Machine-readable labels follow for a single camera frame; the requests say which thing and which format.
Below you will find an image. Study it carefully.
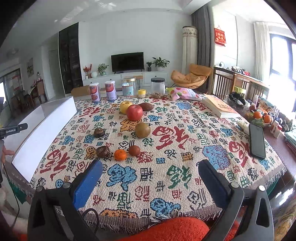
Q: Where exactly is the dark wrinkled fruit far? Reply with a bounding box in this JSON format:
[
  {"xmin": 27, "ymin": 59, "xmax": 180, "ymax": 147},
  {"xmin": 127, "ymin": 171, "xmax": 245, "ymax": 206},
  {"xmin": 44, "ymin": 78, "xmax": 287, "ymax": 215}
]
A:
[{"xmin": 93, "ymin": 128, "xmax": 105, "ymax": 138}]

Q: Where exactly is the wooden bench chair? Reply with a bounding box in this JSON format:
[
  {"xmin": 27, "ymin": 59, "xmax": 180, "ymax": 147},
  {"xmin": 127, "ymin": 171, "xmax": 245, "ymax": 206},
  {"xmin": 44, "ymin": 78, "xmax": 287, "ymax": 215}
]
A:
[{"xmin": 213, "ymin": 67, "xmax": 269, "ymax": 100}]

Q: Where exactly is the black smartphone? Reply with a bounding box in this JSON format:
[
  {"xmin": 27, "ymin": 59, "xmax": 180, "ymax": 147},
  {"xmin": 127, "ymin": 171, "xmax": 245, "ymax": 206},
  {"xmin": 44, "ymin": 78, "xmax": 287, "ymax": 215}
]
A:
[{"xmin": 249, "ymin": 123, "xmax": 266, "ymax": 160}]

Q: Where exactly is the pink white can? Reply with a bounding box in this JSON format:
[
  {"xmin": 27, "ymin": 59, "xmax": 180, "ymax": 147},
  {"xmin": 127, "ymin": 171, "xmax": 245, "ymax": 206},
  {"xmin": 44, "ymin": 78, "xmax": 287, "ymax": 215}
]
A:
[
  {"xmin": 89, "ymin": 83, "xmax": 101, "ymax": 103},
  {"xmin": 105, "ymin": 81, "xmax": 117, "ymax": 101}
]

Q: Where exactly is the small orange tangerine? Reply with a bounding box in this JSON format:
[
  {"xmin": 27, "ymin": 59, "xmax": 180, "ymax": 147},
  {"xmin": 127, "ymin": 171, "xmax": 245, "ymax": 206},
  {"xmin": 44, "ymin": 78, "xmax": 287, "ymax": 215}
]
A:
[{"xmin": 114, "ymin": 149, "xmax": 127, "ymax": 161}]

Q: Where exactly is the patterned woven tablecloth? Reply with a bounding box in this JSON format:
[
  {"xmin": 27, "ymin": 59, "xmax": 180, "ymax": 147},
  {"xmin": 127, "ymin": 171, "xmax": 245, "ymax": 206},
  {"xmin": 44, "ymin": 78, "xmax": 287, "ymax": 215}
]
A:
[{"xmin": 30, "ymin": 97, "xmax": 286, "ymax": 233}]

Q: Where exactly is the red wall hanging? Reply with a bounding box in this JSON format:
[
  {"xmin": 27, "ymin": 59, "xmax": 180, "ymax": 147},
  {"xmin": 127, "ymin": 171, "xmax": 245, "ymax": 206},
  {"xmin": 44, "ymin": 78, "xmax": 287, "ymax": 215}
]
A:
[{"xmin": 214, "ymin": 28, "xmax": 226, "ymax": 46}]

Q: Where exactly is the dark wrinkled fruit near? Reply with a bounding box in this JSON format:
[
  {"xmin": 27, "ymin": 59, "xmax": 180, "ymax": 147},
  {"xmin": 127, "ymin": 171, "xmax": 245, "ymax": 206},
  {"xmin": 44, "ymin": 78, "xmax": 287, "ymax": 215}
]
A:
[{"xmin": 96, "ymin": 146, "xmax": 110, "ymax": 158}]

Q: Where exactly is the potted green plant right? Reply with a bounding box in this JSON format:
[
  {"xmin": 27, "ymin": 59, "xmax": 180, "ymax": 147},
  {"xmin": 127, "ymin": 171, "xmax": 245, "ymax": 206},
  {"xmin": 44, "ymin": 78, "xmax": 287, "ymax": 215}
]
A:
[{"xmin": 153, "ymin": 57, "xmax": 170, "ymax": 71}]

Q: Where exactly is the black television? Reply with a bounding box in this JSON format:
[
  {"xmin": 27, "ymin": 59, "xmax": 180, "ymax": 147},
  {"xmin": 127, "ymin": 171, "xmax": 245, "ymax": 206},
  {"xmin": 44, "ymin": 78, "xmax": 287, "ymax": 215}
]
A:
[{"xmin": 111, "ymin": 52, "xmax": 144, "ymax": 72}]

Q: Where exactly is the white cardboard box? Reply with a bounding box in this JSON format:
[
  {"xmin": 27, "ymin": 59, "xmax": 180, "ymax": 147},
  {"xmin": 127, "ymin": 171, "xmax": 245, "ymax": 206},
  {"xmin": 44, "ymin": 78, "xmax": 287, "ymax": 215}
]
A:
[{"xmin": 4, "ymin": 97, "xmax": 77, "ymax": 182}]

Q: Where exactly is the black display cabinet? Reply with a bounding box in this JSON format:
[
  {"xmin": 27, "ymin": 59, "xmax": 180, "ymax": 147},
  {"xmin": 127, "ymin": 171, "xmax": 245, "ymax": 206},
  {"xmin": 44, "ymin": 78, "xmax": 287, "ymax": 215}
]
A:
[{"xmin": 58, "ymin": 23, "xmax": 83, "ymax": 95}]

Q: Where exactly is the standing air conditioner cover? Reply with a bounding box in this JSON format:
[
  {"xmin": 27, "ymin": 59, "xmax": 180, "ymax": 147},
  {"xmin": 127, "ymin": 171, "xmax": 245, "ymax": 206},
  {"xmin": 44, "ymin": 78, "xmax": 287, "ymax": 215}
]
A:
[{"xmin": 181, "ymin": 26, "xmax": 198, "ymax": 74}]

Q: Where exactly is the pink floral bag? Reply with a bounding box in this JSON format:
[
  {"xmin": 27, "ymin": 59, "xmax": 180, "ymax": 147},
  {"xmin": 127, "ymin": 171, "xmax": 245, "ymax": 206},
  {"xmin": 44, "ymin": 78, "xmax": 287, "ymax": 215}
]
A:
[{"xmin": 166, "ymin": 87, "xmax": 202, "ymax": 101}]

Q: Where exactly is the red apple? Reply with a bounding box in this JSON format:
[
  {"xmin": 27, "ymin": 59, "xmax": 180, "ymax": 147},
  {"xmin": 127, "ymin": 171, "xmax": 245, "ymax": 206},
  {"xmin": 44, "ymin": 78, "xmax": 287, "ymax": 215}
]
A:
[{"xmin": 126, "ymin": 104, "xmax": 143, "ymax": 121}]

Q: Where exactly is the red flower vase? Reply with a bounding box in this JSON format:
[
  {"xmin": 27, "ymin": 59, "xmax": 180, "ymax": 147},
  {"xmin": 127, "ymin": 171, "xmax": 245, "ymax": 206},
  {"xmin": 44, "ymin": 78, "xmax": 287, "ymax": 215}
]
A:
[{"xmin": 83, "ymin": 64, "xmax": 92, "ymax": 79}]

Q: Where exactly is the white tv cabinet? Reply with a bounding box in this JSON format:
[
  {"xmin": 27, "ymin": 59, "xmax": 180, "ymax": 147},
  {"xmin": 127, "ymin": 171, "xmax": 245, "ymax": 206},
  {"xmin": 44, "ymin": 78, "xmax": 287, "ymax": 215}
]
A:
[{"xmin": 83, "ymin": 71, "xmax": 168, "ymax": 89}]

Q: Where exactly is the brown oval fruit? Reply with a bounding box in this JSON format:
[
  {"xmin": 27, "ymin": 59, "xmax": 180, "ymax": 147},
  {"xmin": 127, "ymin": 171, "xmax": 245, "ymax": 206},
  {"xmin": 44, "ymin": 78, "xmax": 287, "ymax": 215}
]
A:
[{"xmin": 139, "ymin": 102, "xmax": 154, "ymax": 112}]

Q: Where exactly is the dark wrinkled fruit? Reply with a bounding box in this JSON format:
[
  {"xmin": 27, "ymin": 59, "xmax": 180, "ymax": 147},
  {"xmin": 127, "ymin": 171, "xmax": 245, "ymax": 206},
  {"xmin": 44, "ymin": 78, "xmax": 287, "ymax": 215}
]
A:
[
  {"xmin": 93, "ymin": 128, "xmax": 105, "ymax": 138},
  {"xmin": 96, "ymin": 146, "xmax": 110, "ymax": 158}
]

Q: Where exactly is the brown cardboard box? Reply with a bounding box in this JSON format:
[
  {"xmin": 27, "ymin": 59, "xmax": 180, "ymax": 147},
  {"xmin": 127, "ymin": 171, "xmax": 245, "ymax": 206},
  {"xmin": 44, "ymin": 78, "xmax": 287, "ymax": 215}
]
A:
[{"xmin": 71, "ymin": 85, "xmax": 89, "ymax": 97}]

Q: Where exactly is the small yellow jar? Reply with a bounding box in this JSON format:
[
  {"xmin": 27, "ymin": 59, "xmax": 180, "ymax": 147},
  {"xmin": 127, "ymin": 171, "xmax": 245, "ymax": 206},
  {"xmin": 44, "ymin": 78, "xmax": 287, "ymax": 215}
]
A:
[{"xmin": 138, "ymin": 89, "xmax": 146, "ymax": 98}]

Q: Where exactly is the dining table with chairs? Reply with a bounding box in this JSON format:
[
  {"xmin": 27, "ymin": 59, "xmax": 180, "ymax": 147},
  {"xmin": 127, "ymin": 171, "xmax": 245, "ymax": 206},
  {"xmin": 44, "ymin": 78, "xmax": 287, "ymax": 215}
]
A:
[{"xmin": 11, "ymin": 79, "xmax": 48, "ymax": 111}]

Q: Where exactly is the potted green plant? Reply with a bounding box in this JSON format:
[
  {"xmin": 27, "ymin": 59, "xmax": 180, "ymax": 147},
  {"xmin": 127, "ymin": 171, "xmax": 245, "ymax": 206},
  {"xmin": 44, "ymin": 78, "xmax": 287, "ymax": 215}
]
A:
[
  {"xmin": 97, "ymin": 63, "xmax": 109, "ymax": 76},
  {"xmin": 153, "ymin": 57, "xmax": 170, "ymax": 71}
]

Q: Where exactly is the yellow apple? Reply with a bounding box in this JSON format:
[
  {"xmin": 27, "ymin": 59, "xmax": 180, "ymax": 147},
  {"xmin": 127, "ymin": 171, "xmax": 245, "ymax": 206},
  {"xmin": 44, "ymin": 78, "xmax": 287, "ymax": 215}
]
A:
[{"xmin": 119, "ymin": 101, "xmax": 133, "ymax": 114}]

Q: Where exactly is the green-brown round fruit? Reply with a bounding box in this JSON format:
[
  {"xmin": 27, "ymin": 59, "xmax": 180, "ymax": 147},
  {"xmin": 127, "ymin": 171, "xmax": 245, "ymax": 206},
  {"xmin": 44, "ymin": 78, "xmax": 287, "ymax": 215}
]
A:
[{"xmin": 135, "ymin": 123, "xmax": 151, "ymax": 138}]

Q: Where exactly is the book with orange cover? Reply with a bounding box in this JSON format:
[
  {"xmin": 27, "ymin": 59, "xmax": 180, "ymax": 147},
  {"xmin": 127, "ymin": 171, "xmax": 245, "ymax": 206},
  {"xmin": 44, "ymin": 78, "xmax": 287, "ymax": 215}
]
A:
[{"xmin": 202, "ymin": 95, "xmax": 240, "ymax": 118}]

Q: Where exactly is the person's left hand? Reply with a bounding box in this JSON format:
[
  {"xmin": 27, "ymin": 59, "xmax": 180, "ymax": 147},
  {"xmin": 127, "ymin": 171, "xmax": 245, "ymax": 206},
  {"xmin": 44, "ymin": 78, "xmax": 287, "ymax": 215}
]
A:
[{"xmin": 1, "ymin": 146, "xmax": 15, "ymax": 164}]

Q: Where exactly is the grey curtain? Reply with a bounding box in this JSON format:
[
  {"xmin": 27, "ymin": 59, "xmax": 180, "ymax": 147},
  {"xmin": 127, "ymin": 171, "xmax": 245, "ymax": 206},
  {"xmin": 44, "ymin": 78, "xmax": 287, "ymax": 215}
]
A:
[{"xmin": 191, "ymin": 4, "xmax": 216, "ymax": 93}]

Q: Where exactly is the orange lounge chair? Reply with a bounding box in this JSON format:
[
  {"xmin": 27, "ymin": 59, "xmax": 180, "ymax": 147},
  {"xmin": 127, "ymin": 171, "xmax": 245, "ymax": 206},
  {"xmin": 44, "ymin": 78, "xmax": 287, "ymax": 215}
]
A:
[{"xmin": 171, "ymin": 64, "xmax": 212, "ymax": 89}]

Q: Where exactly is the fruit basket with oranges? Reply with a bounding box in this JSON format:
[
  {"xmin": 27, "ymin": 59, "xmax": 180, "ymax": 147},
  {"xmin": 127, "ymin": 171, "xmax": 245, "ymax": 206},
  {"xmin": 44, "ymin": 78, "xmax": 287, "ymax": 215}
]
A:
[{"xmin": 244, "ymin": 105, "xmax": 273, "ymax": 128}]

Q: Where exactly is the left pink white can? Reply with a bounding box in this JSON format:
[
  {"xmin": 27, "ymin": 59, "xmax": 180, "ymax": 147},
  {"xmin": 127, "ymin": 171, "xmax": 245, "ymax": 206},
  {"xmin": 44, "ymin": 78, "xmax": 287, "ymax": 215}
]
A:
[{"xmin": 89, "ymin": 83, "xmax": 101, "ymax": 103}]

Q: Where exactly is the clear jar blue label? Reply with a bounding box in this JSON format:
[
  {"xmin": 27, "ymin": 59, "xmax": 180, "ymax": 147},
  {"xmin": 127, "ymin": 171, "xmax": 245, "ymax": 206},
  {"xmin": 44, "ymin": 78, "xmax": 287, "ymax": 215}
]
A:
[{"xmin": 121, "ymin": 78, "xmax": 136, "ymax": 96}]

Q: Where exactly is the wooden side stool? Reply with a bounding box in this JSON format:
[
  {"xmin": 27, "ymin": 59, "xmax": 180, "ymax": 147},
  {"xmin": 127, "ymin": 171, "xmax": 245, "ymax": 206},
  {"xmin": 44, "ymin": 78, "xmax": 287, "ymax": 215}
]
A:
[{"xmin": 133, "ymin": 75, "xmax": 144, "ymax": 89}]

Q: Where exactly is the potted green plant left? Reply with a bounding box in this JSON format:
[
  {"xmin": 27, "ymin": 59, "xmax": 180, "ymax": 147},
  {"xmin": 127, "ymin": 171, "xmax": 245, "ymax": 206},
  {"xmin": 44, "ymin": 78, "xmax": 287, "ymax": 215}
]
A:
[{"xmin": 97, "ymin": 63, "xmax": 109, "ymax": 76}]

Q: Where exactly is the right pink white can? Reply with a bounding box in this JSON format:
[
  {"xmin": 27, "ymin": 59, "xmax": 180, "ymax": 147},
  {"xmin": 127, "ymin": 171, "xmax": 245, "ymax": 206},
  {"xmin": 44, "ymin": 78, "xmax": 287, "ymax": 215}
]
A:
[{"xmin": 105, "ymin": 81, "xmax": 117, "ymax": 101}]

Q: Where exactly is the clear jar black lid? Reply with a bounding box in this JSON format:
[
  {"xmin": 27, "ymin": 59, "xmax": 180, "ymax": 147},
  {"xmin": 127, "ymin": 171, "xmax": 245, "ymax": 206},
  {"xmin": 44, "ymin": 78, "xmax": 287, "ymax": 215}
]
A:
[{"xmin": 151, "ymin": 77, "xmax": 165, "ymax": 94}]

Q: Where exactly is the small brown-red fruit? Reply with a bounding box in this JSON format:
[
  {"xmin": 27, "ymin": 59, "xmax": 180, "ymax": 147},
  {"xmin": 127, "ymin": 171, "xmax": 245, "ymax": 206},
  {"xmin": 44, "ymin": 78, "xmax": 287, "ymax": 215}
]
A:
[{"xmin": 128, "ymin": 145, "xmax": 140, "ymax": 157}]

